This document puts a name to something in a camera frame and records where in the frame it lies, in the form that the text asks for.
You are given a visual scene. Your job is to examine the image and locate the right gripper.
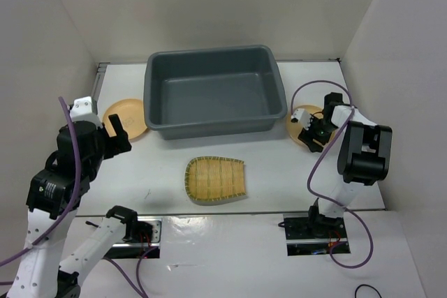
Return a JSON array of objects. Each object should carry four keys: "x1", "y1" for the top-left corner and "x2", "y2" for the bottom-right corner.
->
[{"x1": 298, "y1": 113, "x2": 339, "y2": 154}]

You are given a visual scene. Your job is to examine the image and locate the yellow bear plate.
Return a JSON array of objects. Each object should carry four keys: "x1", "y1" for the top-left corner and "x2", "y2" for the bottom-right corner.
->
[
  {"x1": 286, "y1": 105, "x2": 336, "y2": 147},
  {"x1": 102, "y1": 98, "x2": 149, "y2": 140}
]

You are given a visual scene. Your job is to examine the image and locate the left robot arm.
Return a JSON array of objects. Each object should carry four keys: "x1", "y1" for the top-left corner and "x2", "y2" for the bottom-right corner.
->
[{"x1": 4, "y1": 114, "x2": 139, "y2": 297}]

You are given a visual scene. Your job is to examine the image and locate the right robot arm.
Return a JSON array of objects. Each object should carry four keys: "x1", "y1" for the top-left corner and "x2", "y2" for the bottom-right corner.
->
[{"x1": 291, "y1": 92, "x2": 393, "y2": 237}]

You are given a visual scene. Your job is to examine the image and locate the grey plastic bin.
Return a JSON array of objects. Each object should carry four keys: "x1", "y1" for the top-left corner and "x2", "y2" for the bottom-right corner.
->
[{"x1": 143, "y1": 45, "x2": 288, "y2": 140}]

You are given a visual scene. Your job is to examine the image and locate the woven bamboo tray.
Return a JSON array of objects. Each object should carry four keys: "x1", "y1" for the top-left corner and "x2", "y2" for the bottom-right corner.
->
[{"x1": 184, "y1": 156, "x2": 247, "y2": 204}]

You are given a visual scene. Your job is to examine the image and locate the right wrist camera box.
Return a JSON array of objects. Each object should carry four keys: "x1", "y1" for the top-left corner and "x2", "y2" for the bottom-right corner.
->
[{"x1": 291, "y1": 108, "x2": 314, "y2": 131}]

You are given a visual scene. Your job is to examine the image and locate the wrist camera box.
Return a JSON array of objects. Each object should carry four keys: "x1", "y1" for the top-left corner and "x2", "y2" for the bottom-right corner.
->
[
  {"x1": 70, "y1": 96, "x2": 99, "y2": 123},
  {"x1": 291, "y1": 108, "x2": 314, "y2": 131}
]

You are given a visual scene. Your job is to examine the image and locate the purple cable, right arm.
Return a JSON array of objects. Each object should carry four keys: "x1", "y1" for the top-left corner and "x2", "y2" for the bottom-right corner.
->
[{"x1": 290, "y1": 80, "x2": 374, "y2": 269}]

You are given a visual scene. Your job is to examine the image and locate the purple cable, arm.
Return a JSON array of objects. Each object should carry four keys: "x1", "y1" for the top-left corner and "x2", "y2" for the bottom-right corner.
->
[
  {"x1": 290, "y1": 80, "x2": 374, "y2": 269},
  {"x1": 0, "y1": 96, "x2": 149, "y2": 298}
]

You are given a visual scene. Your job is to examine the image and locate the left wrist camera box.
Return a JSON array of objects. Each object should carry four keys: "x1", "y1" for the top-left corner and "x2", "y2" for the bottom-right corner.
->
[{"x1": 70, "y1": 96, "x2": 99, "y2": 123}]

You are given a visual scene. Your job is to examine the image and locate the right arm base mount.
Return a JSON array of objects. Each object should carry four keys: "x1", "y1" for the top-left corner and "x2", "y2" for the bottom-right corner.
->
[{"x1": 277, "y1": 214, "x2": 351, "y2": 256}]

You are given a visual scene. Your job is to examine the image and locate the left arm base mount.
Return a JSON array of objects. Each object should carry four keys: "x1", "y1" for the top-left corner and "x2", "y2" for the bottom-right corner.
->
[{"x1": 105, "y1": 220, "x2": 161, "y2": 259}]

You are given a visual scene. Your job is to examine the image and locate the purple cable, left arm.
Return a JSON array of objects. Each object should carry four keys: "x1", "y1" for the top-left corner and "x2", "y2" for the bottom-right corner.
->
[{"x1": 0, "y1": 96, "x2": 149, "y2": 298}]

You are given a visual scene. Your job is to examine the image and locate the black cable loop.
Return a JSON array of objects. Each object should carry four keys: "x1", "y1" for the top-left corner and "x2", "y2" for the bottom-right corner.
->
[{"x1": 355, "y1": 284, "x2": 381, "y2": 298}]

